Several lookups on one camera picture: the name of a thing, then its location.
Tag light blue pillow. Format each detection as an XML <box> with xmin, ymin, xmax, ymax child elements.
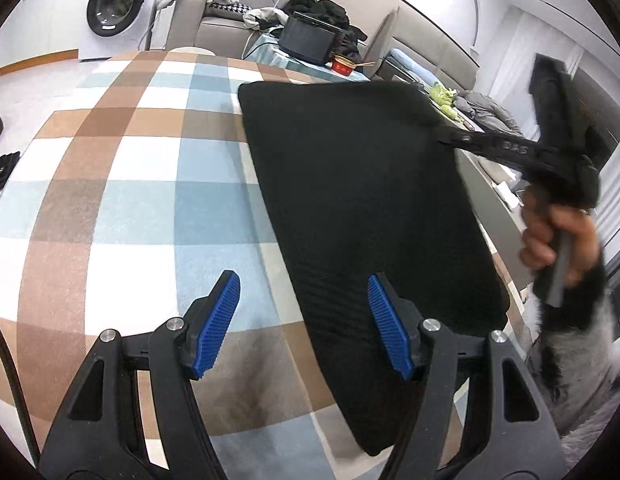
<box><xmin>390</xmin><ymin>48</ymin><xmax>427</xmax><ymax>82</ymax></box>

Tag houndstooth pillow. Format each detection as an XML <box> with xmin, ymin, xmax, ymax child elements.
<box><xmin>207</xmin><ymin>1</ymin><xmax>254</xmax><ymax>16</ymax></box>

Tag grey padded headboard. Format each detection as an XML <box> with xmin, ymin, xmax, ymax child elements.
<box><xmin>365</xmin><ymin>7</ymin><xmax>479</xmax><ymax>92</ymax></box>

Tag checked blanket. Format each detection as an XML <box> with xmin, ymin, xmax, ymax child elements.
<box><xmin>0</xmin><ymin>50</ymin><xmax>532</xmax><ymax>480</ymax></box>

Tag teal checked tablecloth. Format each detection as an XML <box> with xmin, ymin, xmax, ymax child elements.
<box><xmin>244</xmin><ymin>34</ymin><xmax>372</xmax><ymax>84</ymax></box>

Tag green toy head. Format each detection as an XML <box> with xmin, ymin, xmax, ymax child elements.
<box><xmin>428</xmin><ymin>84</ymin><xmax>457</xmax><ymax>107</ymax></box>

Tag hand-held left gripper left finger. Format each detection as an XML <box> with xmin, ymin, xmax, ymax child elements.
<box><xmin>37</xmin><ymin>270</ymin><xmax>242</xmax><ymax>480</ymax></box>

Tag black countertop oven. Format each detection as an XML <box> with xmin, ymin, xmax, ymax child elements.
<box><xmin>278</xmin><ymin>11</ymin><xmax>352</xmax><ymax>66</ymax></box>

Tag grey sofa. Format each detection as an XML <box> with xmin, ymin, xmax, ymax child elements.
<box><xmin>165</xmin><ymin>0</ymin><xmax>292</xmax><ymax>59</ymax></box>

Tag black shirt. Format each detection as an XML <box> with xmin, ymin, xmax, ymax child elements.
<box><xmin>237</xmin><ymin>80</ymin><xmax>512</xmax><ymax>457</ymax></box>

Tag grey cabinet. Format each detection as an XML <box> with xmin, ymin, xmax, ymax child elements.
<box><xmin>459</xmin><ymin>149</ymin><xmax>532</xmax><ymax>282</ymax></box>

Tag white base cabinet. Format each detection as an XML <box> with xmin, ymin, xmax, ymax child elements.
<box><xmin>0</xmin><ymin>0</ymin><xmax>92</xmax><ymax>75</ymax></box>

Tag white washing machine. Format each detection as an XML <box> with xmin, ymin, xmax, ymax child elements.
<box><xmin>78</xmin><ymin>0</ymin><xmax>164</xmax><ymax>64</ymax></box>

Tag white cloth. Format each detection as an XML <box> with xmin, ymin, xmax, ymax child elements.
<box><xmin>242</xmin><ymin>6</ymin><xmax>287</xmax><ymax>32</ymax></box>

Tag red bowl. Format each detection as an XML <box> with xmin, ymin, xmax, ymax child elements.
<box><xmin>331</xmin><ymin>56</ymin><xmax>359</xmax><ymax>78</ymax></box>

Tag person's right forearm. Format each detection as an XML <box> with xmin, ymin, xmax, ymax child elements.
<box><xmin>527</xmin><ymin>260</ymin><xmax>620</xmax><ymax>438</ymax></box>

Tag black cable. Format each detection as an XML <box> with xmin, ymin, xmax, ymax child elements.
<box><xmin>0</xmin><ymin>309</ymin><xmax>42</xmax><ymax>467</ymax></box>

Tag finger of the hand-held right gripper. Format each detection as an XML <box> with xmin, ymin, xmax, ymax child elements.
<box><xmin>436</xmin><ymin>127</ymin><xmax>546</xmax><ymax>165</ymax></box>

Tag person's right hand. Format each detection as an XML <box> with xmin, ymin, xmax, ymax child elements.
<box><xmin>519</xmin><ymin>204</ymin><xmax>602</xmax><ymax>289</ymax></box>

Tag grey clothes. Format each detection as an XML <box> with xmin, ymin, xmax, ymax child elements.
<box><xmin>455</xmin><ymin>89</ymin><xmax>524</xmax><ymax>137</ymax></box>

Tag pile of black clothes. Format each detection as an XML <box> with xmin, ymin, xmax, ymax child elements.
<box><xmin>282</xmin><ymin>0</ymin><xmax>369</xmax><ymax>64</ymax></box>

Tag black bag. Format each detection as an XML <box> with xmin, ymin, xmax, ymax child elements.
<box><xmin>0</xmin><ymin>152</ymin><xmax>24</xmax><ymax>194</ymax></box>

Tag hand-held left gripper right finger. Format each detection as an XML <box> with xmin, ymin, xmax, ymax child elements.
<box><xmin>367</xmin><ymin>273</ymin><xmax>566</xmax><ymax>480</ymax></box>

